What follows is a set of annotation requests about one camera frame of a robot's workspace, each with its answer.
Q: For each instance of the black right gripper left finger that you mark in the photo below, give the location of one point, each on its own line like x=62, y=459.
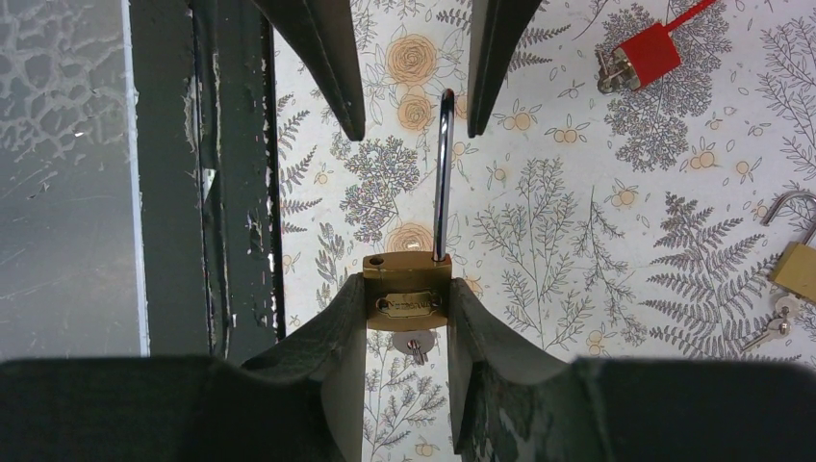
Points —
x=300, y=400

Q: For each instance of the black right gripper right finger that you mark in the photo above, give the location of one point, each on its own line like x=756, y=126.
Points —
x=511, y=401

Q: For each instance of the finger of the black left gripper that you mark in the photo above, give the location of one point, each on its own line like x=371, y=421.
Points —
x=496, y=29
x=321, y=34

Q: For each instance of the red cable lock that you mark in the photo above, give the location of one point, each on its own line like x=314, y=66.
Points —
x=645, y=57

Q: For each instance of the long shackle brass padlock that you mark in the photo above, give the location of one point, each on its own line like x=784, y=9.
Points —
x=410, y=290

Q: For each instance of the keys of short padlock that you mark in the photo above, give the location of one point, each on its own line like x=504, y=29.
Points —
x=786, y=308

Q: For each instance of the short shackle brass padlock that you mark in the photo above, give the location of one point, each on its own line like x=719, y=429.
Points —
x=795, y=269

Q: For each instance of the keys of long padlock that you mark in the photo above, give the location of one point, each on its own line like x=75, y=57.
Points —
x=415, y=344

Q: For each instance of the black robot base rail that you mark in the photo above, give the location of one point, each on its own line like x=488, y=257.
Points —
x=209, y=219

